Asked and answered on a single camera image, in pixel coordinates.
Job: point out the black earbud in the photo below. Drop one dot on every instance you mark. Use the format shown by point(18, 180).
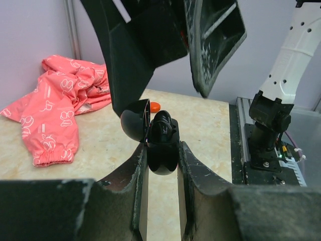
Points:
point(162, 127)

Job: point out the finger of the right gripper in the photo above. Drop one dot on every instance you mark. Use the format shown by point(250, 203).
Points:
point(155, 35)
point(215, 31)

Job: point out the black charging case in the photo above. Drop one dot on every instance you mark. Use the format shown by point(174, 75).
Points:
point(162, 158)

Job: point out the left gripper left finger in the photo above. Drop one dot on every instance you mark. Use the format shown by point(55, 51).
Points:
point(125, 210)

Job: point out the pink patterned cloth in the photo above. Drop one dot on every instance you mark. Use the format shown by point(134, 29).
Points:
point(67, 88)

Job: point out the orange charging case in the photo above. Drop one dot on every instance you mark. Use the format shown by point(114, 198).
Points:
point(154, 107)

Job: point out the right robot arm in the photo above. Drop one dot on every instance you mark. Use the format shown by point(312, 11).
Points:
point(272, 104)

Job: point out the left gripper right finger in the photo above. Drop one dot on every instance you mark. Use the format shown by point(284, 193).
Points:
point(204, 201)

